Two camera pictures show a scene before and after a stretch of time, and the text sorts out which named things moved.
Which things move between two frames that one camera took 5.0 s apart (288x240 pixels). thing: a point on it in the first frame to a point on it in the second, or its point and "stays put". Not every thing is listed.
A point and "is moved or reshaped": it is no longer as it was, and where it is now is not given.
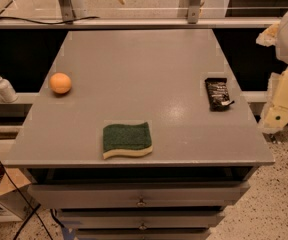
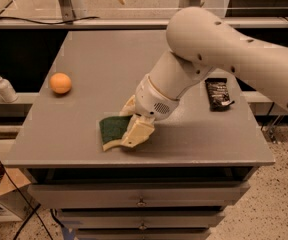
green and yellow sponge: x=121 y=139 is moved or reshaped
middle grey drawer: x=139 y=221 stays put
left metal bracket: x=65 y=2 stays put
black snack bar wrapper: x=218 y=94 stays put
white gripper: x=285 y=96 to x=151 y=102
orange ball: x=60 y=82 stays put
